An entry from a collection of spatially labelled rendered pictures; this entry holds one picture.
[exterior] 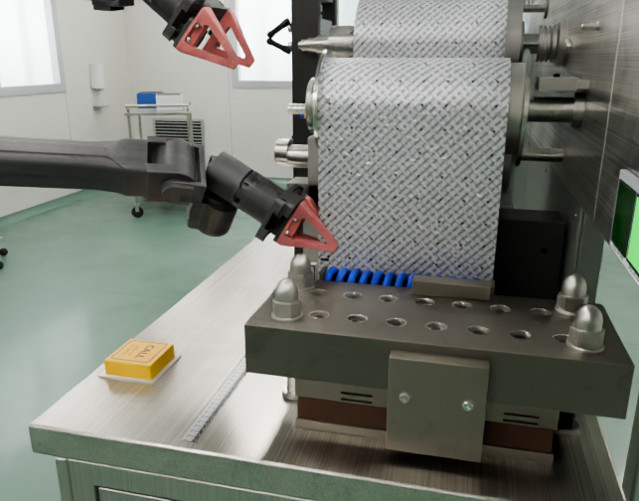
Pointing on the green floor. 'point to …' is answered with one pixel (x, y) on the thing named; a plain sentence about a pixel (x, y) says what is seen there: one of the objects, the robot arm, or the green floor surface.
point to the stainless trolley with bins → (172, 105)
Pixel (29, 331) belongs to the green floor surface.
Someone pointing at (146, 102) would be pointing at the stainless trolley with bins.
